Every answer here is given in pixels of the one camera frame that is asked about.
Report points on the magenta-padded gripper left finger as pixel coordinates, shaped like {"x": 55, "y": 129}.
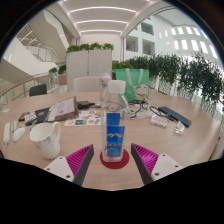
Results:
{"x": 63, "y": 166}

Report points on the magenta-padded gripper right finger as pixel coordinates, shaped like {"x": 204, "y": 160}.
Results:
{"x": 161, "y": 165}

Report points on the blue-labelled clear water bottle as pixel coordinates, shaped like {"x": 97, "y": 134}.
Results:
{"x": 115, "y": 140}

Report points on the white ceramic mug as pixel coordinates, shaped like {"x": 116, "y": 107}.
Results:
{"x": 45, "y": 138}

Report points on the small clear plastic packet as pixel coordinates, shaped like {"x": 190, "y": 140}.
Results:
{"x": 179, "y": 128}
{"x": 159, "y": 121}

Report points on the flat round red coaster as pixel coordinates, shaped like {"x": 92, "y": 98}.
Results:
{"x": 115, "y": 165}

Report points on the dark blue flat case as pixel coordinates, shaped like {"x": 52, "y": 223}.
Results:
{"x": 175, "y": 116}

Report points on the colourful sticker sheet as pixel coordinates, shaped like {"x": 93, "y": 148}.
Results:
{"x": 83, "y": 118}

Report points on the white computer mouse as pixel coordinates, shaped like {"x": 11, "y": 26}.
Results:
{"x": 18, "y": 134}

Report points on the black tablet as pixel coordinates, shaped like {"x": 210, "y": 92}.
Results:
{"x": 40, "y": 115}

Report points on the open printed booklet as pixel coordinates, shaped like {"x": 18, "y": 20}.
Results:
{"x": 63, "y": 108}

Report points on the red and black phone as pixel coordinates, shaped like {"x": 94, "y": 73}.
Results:
{"x": 23, "y": 116}

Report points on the black office chair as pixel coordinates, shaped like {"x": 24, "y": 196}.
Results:
{"x": 38, "y": 90}

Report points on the white chair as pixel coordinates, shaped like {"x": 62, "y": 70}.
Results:
{"x": 86, "y": 85}

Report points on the green tote bag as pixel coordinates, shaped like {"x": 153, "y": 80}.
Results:
{"x": 133, "y": 83}

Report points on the green plant hedge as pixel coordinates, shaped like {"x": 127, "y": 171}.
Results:
{"x": 180, "y": 75}

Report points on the white-capped clear bottle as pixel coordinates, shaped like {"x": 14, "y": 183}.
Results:
{"x": 104, "y": 83}

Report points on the small potted plant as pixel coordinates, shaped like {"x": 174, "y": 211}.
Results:
{"x": 62, "y": 69}
{"x": 53, "y": 70}

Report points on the green plants atop cabinet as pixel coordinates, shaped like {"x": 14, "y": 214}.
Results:
{"x": 90, "y": 46}

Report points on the ceiling light strips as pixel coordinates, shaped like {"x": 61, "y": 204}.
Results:
{"x": 100, "y": 20}

